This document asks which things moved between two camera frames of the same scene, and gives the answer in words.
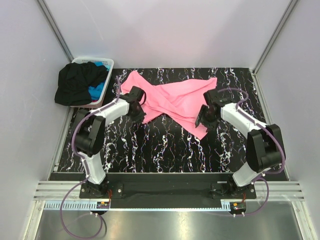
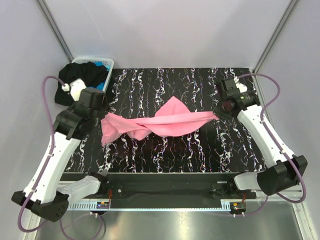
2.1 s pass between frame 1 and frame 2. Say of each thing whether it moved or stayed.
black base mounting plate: stayed
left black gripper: moved
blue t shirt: stayed
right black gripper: moved
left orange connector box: stayed
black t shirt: stayed
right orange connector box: stayed
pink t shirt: moved
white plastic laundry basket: stayed
